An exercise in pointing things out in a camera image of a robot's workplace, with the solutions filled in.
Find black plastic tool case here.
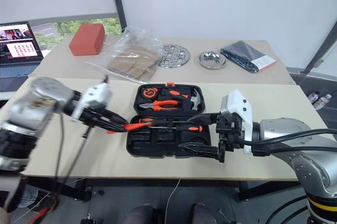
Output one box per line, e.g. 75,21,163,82
126,82,212,159

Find perforated metal steamer plate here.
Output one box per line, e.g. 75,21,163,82
157,44,191,69

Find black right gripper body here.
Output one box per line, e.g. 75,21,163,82
215,114,245,164

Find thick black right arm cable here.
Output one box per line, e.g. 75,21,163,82
242,128,337,157

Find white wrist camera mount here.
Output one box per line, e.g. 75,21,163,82
70,81,113,123
220,89,254,155

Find open laptop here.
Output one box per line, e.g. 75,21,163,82
0,21,45,93

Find red brick-shaped box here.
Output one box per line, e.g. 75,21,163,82
68,23,106,57

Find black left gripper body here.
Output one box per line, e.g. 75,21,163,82
78,102,109,128

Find orange black tape measure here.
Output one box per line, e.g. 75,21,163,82
142,87,158,99

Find black floor cable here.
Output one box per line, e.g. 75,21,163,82
262,194,309,224

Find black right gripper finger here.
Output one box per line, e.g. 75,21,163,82
178,142,220,160
187,113,221,126

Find black table frame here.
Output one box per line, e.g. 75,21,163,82
25,176,301,203

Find black slanted metal post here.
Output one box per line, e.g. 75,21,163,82
302,20,337,77

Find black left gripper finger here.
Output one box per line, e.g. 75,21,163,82
101,108,130,126
91,119,125,133

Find black window frame post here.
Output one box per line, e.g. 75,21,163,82
107,0,127,32

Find dark rounded shape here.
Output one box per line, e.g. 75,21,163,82
123,203,156,224
190,202,217,224

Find clear bag with cardboard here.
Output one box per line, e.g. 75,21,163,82
83,27,163,84

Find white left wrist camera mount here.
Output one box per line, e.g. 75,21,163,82
70,81,113,123

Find thin white floor cable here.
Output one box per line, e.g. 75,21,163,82
164,179,182,224

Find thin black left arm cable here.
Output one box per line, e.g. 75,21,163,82
51,104,93,205

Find dark folded cloth packet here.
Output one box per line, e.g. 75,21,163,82
220,40,277,73

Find red floor cable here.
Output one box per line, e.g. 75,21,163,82
25,206,51,224

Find orange handled pliers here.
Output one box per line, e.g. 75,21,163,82
138,100,180,112

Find small steel bowl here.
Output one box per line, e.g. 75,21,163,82
197,51,228,70

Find orange black screwdriver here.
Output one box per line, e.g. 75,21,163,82
106,118,190,134
148,124,204,134

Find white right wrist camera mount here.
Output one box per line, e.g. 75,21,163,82
220,89,254,155

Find steel claw hammer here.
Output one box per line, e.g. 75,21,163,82
188,89,203,112

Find small plastic bottle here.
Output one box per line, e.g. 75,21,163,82
308,91,321,105
312,93,333,111

